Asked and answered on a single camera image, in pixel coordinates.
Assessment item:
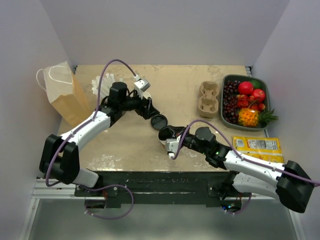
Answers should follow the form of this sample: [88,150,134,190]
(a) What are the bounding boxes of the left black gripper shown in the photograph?
[119,89,160,120]

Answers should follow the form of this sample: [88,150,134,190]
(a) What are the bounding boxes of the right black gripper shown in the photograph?
[168,125,208,156]

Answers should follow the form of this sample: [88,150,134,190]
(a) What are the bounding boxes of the black plastic cup lid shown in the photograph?
[150,114,168,131]

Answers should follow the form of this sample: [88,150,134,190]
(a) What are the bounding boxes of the brown paper coffee cup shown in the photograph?
[140,91,152,105]

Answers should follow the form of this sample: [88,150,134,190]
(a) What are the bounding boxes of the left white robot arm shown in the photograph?
[39,79,160,196]

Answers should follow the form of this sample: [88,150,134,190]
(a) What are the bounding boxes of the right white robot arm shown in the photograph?
[158,125,315,213]

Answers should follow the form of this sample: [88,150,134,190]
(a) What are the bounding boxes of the cardboard cup carrier tray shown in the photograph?
[197,81,220,118]

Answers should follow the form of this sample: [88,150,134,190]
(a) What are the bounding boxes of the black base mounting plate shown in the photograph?
[75,171,249,212]

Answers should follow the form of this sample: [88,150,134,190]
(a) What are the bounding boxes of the dark red grapes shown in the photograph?
[222,80,240,125]

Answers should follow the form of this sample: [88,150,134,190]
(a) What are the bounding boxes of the red yellow cherries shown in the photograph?
[236,94,266,112]

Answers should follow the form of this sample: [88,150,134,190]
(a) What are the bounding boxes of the red apple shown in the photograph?
[251,88,266,103]
[238,81,254,95]

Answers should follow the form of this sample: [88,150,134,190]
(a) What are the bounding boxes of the brown paper bag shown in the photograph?
[35,61,92,128]

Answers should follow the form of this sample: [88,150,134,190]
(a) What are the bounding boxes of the green lime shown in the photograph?
[249,79,262,90]

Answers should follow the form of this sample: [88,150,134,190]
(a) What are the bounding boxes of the yellow snack packet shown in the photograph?
[232,136,285,164]

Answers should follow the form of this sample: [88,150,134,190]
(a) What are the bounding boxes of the grey fruit tray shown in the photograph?
[220,74,278,132]

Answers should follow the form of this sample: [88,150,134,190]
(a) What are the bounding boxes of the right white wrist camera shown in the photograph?
[164,137,180,160]

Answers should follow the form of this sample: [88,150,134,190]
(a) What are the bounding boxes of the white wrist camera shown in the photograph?
[134,76,151,99]
[164,137,180,160]

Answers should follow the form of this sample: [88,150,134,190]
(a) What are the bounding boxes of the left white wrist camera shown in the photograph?
[134,76,151,99]

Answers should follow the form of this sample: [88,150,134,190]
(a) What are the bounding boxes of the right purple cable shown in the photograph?
[172,119,320,186]

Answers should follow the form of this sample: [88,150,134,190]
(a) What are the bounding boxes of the purple cable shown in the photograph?
[45,58,138,188]
[172,119,320,186]

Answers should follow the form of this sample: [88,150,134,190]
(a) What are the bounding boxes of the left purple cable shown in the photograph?
[45,58,138,188]

